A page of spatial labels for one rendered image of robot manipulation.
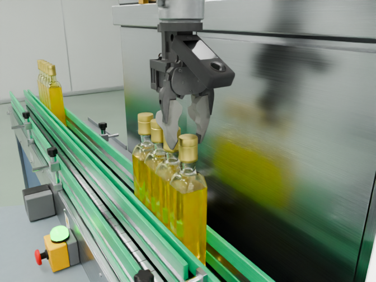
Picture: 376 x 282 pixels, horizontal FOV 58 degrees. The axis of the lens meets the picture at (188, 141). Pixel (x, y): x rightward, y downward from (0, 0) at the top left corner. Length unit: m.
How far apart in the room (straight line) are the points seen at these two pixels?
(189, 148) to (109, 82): 6.26
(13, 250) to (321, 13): 0.95
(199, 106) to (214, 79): 0.12
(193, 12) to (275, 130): 0.24
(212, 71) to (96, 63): 6.23
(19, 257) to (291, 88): 0.83
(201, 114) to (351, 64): 0.25
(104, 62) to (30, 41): 1.31
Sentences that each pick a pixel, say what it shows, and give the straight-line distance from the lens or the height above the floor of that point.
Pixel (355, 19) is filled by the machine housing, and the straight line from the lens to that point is 0.52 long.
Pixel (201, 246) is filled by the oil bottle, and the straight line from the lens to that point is 0.70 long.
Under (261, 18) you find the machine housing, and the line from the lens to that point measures 0.63.
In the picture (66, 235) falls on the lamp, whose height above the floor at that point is 0.84.
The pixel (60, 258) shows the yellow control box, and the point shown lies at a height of 0.79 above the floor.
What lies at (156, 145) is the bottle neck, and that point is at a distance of 0.71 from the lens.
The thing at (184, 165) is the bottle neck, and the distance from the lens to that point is 0.61.
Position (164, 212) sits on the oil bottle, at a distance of 0.70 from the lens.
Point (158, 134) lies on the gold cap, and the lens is 0.70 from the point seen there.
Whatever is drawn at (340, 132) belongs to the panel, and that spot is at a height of 1.21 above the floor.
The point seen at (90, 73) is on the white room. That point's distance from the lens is 6.69.
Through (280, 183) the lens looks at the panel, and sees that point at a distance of 0.63.
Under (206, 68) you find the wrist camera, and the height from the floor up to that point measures 1.29.
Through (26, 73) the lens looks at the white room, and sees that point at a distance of 6.45.
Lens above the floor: 1.36
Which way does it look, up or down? 20 degrees down
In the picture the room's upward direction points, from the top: straight up
